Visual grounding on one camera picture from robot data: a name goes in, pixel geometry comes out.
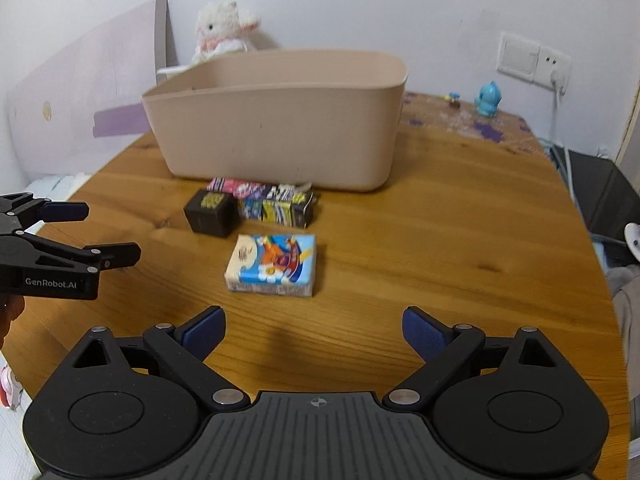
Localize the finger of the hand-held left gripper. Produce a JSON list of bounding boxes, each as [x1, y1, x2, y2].
[[0, 191, 91, 235], [0, 234, 142, 273]]

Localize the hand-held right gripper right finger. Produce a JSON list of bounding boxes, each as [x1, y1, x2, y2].
[[383, 306, 575, 412]]

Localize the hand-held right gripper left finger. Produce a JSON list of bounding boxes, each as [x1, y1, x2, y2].
[[56, 305, 252, 414]]

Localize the colourful tissue packet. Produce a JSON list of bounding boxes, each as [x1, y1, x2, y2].
[[223, 233, 317, 298]]

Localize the beige plastic storage bin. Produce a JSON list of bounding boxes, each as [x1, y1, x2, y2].
[[141, 49, 411, 192]]

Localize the person's left hand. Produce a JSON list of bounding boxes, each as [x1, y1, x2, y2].
[[0, 294, 25, 350]]

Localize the light bed sheet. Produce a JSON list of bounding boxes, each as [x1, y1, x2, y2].
[[27, 172, 93, 206]]

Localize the small black box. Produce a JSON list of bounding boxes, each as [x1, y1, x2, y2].
[[183, 189, 239, 237]]

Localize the pink and white shoe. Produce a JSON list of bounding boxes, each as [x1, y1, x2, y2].
[[0, 365, 26, 411]]

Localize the pink bed headboard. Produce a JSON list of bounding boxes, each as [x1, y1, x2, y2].
[[5, 0, 178, 183]]

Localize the pink patterned packet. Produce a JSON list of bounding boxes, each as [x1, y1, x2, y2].
[[206, 176, 251, 195]]

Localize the colourful printed carton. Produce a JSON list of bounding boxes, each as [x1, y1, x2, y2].
[[237, 183, 321, 229]]

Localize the grey cloth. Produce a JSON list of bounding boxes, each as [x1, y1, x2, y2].
[[605, 265, 640, 381]]

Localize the black chair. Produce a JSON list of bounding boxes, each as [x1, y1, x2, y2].
[[550, 145, 635, 261]]

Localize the white round object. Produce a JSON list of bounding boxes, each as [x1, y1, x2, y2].
[[624, 223, 640, 263]]

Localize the blue toy figurine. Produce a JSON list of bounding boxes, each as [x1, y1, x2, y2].
[[474, 81, 502, 118]]

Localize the white plush toy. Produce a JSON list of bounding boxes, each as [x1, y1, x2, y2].
[[191, 1, 263, 64]]

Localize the white power cable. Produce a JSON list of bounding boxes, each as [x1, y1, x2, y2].
[[548, 71, 587, 221]]

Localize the white wall switch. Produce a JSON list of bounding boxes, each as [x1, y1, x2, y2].
[[496, 31, 542, 82]]

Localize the white wall socket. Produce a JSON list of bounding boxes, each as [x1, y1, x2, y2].
[[535, 45, 572, 96]]

